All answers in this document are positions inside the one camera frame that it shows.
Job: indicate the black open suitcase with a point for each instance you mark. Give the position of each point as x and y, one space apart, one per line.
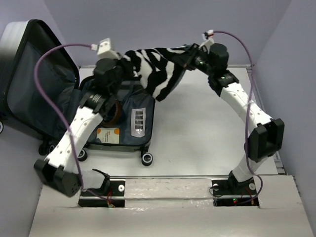
32 60

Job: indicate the dark blue cup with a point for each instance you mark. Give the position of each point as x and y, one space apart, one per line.
112 118

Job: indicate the brown leather belt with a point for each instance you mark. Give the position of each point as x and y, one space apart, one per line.
116 106

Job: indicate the wrist white camera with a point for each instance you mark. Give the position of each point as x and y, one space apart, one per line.
106 50
208 40

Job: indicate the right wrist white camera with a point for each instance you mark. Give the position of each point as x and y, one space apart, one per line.
208 40

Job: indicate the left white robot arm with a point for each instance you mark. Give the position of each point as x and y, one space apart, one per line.
60 170

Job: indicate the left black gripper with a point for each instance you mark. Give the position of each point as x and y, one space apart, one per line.
128 77

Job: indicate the white orange card packet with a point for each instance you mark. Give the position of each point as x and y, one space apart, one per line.
108 135

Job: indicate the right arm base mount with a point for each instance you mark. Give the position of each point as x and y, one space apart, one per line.
243 195

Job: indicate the zebra striped cloth bag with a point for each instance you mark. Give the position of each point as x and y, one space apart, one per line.
156 68

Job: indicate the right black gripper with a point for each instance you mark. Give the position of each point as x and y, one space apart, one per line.
188 56

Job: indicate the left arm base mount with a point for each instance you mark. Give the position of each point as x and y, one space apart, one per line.
112 198

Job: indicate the clear blue pin package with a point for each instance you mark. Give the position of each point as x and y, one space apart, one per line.
138 122

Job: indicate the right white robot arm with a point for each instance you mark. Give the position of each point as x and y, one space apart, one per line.
263 134

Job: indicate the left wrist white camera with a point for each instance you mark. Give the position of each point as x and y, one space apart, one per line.
106 50

